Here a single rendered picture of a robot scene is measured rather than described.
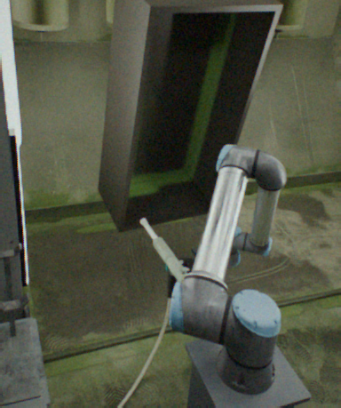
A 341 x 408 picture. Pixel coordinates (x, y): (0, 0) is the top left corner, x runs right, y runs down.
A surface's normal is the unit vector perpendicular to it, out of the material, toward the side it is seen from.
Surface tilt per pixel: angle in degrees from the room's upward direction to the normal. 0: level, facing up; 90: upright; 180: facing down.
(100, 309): 0
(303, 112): 57
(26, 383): 0
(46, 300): 0
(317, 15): 90
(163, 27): 102
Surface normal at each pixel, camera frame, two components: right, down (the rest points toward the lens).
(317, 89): 0.33, -0.08
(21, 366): 0.07, -0.88
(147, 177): 0.41, 0.63
